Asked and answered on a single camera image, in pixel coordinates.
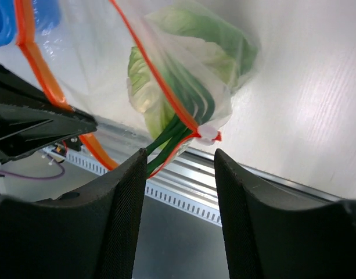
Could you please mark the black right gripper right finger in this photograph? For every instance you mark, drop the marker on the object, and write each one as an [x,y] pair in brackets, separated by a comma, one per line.
[279,248]

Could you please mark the green lettuce leaf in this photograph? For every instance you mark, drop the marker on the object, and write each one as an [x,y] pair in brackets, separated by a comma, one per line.
[185,35]

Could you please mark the blue plastic bin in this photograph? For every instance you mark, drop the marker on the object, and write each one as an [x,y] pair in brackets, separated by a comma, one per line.
[3,23]

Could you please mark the aluminium mounting rail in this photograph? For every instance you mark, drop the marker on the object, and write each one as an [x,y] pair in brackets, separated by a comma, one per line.
[224,186]

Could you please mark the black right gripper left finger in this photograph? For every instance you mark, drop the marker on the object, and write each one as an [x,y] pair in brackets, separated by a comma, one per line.
[90,232]

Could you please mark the green onion stalk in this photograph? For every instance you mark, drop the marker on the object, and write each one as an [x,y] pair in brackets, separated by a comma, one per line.
[198,102]

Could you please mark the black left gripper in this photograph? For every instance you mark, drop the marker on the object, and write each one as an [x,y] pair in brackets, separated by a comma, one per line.
[27,121]

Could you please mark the clear zip top bag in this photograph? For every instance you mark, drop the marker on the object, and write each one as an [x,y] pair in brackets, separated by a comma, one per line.
[82,56]

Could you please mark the white slotted cable duct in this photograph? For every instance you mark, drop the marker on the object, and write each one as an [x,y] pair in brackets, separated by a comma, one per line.
[166,191]

